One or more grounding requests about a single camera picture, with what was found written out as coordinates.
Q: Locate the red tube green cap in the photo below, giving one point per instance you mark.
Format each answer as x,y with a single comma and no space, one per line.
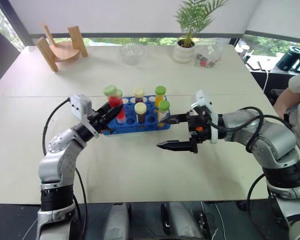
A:
110,91
121,116

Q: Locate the dark rounded robot leg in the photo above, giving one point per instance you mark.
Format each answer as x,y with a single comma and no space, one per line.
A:
182,222
118,222

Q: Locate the orange tube green cap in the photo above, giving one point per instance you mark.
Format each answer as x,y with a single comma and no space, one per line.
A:
160,95

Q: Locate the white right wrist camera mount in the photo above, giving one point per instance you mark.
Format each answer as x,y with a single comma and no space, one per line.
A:
205,101

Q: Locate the clear plastic bag with parts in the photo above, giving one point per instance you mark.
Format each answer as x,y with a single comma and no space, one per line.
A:
207,58

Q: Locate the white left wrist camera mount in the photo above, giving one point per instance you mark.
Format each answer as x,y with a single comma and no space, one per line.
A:
80,105

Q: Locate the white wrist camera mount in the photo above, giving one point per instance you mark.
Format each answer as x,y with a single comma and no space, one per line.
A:
205,101
80,105

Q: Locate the white ribbed plant pot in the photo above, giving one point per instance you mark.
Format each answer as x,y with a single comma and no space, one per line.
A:
183,53

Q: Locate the wooden stand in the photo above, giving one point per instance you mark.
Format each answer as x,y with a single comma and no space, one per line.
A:
65,51

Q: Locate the blue test tube rack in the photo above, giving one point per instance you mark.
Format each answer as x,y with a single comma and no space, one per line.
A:
150,125

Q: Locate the clear glass beaker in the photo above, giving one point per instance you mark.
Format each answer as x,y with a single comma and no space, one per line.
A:
131,53

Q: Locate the yellow tube green cap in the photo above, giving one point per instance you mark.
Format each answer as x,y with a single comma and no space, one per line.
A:
163,107

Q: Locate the black side table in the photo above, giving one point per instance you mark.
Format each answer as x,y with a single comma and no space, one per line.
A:
277,80

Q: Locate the dark green kettle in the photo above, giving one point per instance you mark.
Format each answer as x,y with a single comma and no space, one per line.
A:
291,58

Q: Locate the white paper cup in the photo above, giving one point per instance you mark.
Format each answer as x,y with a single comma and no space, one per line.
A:
243,50

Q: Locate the brown tube cream cap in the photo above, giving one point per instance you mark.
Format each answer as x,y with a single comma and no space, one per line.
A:
140,110
138,93

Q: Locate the person in white shirt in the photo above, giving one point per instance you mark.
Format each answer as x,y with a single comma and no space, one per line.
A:
298,100

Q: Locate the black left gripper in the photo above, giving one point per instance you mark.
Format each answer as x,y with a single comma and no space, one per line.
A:
98,121

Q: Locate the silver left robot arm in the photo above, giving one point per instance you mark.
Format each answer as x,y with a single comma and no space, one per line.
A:
55,160

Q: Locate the green palm plant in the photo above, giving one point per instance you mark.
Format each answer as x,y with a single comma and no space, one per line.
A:
193,17

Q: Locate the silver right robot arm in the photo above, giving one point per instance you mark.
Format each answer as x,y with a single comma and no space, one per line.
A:
270,140

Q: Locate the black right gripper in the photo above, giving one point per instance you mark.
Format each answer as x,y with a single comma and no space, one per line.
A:
200,130

